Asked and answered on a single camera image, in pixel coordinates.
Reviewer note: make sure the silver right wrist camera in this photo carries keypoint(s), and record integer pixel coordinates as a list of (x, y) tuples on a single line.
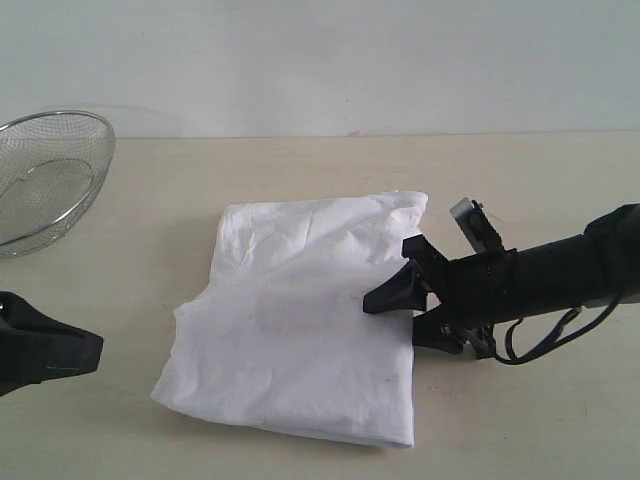
[(476, 227)]

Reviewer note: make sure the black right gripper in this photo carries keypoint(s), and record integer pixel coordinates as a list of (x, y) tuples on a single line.
[(454, 297)]

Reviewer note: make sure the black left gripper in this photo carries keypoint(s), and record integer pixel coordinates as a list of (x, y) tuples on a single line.
[(36, 348)]

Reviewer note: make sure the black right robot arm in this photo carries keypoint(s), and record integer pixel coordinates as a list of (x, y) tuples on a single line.
[(585, 276)]

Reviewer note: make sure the white t-shirt with red logo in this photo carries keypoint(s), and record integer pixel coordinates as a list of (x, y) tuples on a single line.
[(278, 340)]

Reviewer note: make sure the metal wire mesh basket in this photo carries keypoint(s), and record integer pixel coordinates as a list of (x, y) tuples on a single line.
[(53, 166)]

